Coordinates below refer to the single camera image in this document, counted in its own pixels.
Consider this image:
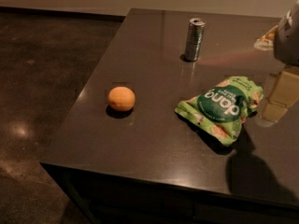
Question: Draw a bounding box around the silver redbull can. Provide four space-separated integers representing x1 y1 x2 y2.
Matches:
184 18 206 62

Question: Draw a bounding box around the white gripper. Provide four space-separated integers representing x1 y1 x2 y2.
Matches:
254 0 299 128

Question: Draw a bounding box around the dark cabinet under table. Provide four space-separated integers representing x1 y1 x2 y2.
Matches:
42 162 299 224

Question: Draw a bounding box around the orange fruit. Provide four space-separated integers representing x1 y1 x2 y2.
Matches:
108 87 135 112

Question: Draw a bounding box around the green dang chips bag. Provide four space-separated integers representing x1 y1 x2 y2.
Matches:
175 77 263 147

